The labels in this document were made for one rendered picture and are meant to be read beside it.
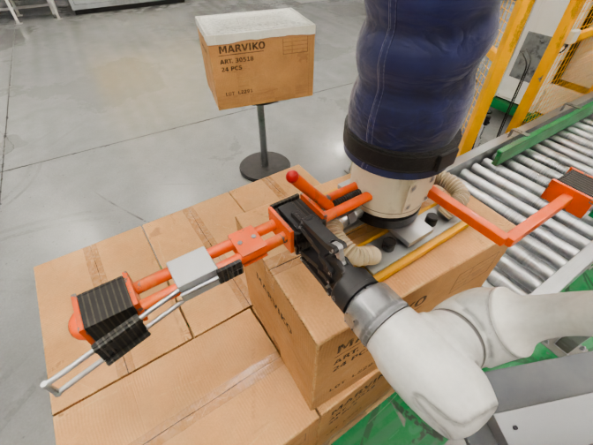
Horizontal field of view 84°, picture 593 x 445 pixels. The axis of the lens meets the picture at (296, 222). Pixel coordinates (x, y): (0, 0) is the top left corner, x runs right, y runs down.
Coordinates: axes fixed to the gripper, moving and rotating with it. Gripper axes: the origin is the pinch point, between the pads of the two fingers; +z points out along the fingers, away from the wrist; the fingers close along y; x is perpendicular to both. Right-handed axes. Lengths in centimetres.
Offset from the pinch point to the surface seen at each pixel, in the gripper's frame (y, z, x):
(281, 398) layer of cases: 53, -11, -11
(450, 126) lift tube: -18.0, -10.3, 25.1
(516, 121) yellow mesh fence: 50, 41, 186
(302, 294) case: 13.2, -7.2, -2.5
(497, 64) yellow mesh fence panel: 9, 42, 137
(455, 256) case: 13.1, -18.3, 32.5
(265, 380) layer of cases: 53, -4, -12
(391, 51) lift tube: -29.3, -2.5, 15.8
